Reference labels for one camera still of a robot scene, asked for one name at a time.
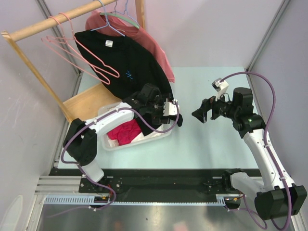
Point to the black t shirt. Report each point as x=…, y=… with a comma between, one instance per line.
x=127, y=64

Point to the green hanger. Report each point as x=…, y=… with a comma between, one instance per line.
x=132, y=22

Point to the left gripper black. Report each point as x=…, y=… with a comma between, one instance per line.
x=156, y=118

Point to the white plastic laundry basket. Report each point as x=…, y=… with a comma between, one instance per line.
x=117, y=114

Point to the pink wire hanger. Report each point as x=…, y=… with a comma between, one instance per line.
x=62, y=43
x=67, y=56

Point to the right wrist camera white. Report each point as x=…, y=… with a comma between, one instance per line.
x=220, y=86

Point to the white cable duct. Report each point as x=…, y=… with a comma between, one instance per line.
x=210, y=200

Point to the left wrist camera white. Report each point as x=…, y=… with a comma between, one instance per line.
x=171, y=108

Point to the light blue wire hanger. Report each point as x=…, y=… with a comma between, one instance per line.
x=107, y=21

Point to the salmon red t shirt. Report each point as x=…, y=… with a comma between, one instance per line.
x=141, y=36

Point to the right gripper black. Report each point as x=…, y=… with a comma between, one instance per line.
x=201, y=113

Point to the blue wire hanger far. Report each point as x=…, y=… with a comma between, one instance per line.
x=121, y=8

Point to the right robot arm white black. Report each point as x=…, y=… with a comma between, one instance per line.
x=278, y=195

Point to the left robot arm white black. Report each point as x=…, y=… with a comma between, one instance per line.
x=81, y=139

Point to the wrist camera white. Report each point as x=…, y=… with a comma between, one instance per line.
x=171, y=108
x=220, y=86

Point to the magenta pink garment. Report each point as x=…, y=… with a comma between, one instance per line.
x=125, y=133

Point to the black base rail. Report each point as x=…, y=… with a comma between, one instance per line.
x=158, y=183

